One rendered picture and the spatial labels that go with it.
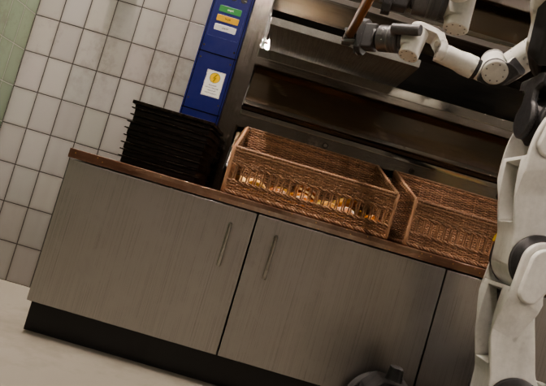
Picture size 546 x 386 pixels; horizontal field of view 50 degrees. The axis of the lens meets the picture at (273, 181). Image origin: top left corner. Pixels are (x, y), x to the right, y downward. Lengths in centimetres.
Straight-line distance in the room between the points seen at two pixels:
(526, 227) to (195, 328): 98
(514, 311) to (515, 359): 12
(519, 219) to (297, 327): 72
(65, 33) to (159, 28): 38
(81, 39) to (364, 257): 143
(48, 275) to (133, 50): 100
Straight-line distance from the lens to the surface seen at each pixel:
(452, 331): 191
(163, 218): 180
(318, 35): 212
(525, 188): 154
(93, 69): 248
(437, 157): 238
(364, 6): 175
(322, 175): 184
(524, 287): 150
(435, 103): 245
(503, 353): 157
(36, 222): 249
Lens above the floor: 59
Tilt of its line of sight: 2 degrees up
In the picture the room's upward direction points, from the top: 16 degrees clockwise
